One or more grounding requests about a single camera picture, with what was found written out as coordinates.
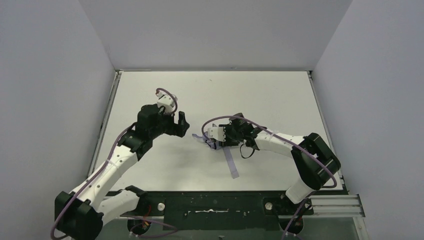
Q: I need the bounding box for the black and lavender folding umbrella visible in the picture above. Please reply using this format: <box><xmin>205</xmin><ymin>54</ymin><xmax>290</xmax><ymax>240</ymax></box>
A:
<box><xmin>192</xmin><ymin>133</ymin><xmax>240</xmax><ymax>179</ymax></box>

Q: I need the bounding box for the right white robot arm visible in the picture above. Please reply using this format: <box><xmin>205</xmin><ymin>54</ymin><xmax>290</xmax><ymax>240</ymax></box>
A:
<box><xmin>204</xmin><ymin>113</ymin><xmax>341</xmax><ymax>204</ymax></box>

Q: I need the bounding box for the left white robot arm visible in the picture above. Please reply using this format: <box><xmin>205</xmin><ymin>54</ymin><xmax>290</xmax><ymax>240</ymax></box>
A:
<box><xmin>50</xmin><ymin>103</ymin><xmax>190</xmax><ymax>240</ymax></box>

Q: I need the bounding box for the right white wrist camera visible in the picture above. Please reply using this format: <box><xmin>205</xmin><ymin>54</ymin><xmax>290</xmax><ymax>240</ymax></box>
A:
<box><xmin>207</xmin><ymin>126</ymin><xmax>226</xmax><ymax>142</ymax></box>

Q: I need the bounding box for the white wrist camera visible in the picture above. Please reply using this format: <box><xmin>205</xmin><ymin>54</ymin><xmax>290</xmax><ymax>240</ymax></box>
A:
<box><xmin>207</xmin><ymin>126</ymin><xmax>226</xmax><ymax>142</ymax></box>
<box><xmin>156</xmin><ymin>92</ymin><xmax>178</xmax><ymax>114</ymax></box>

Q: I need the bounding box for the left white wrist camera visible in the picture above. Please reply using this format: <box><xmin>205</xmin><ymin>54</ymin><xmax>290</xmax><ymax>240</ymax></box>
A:
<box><xmin>156</xmin><ymin>92</ymin><xmax>178</xmax><ymax>114</ymax></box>

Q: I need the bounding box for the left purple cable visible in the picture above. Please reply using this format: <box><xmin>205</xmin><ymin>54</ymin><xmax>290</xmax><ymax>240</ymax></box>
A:
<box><xmin>49</xmin><ymin>87</ymin><xmax>179</xmax><ymax>240</ymax></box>

